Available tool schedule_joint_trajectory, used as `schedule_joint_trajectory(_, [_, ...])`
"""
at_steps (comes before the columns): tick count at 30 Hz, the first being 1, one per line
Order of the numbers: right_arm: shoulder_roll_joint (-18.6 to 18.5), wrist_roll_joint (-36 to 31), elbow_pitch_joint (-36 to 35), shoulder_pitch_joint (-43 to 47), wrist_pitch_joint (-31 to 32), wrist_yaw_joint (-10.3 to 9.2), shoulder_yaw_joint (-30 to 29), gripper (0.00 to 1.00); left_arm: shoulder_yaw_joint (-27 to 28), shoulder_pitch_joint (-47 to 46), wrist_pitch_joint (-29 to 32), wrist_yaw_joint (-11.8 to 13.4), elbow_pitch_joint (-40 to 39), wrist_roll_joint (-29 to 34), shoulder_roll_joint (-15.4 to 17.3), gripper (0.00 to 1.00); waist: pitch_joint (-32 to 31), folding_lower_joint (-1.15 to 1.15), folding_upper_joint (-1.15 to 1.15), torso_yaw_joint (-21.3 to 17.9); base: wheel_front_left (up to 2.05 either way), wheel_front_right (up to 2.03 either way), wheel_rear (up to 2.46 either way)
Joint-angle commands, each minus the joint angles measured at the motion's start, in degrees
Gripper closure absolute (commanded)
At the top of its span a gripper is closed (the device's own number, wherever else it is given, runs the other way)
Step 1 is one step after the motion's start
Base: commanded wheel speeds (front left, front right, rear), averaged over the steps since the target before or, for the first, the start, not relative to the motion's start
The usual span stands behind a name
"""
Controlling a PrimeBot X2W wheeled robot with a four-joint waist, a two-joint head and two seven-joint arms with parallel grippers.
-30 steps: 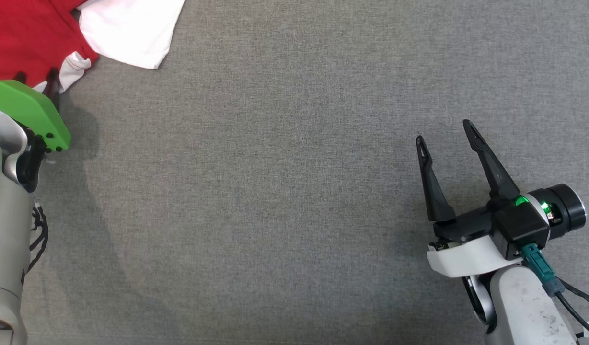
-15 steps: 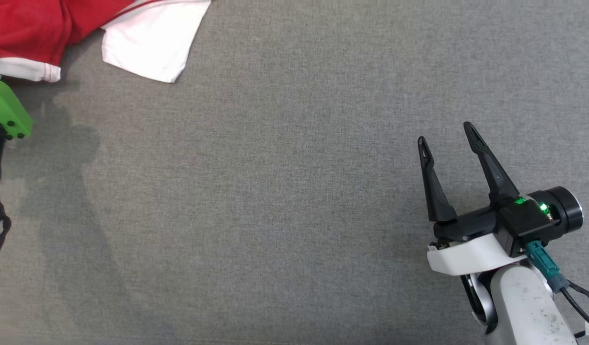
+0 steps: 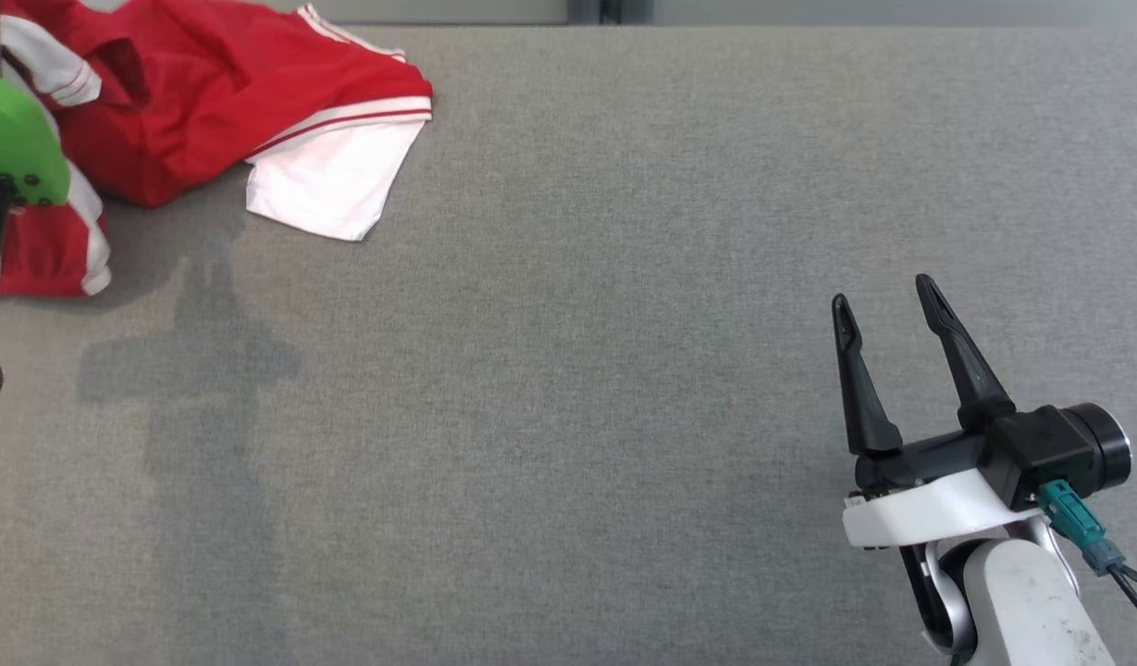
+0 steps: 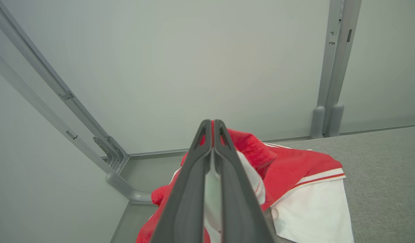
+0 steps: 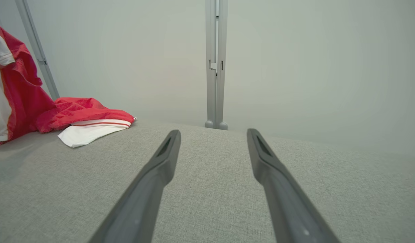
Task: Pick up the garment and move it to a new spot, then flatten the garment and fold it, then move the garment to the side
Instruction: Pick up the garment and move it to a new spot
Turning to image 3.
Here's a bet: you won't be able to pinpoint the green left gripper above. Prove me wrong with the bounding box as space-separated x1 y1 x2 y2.
0 0 72 206

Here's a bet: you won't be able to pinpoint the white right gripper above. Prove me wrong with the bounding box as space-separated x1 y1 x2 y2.
832 274 1041 551

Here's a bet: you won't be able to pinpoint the red white basketball shorts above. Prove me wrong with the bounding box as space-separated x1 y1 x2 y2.
0 162 113 299

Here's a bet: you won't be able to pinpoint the red white jersey shirt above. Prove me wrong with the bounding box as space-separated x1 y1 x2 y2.
0 0 434 243

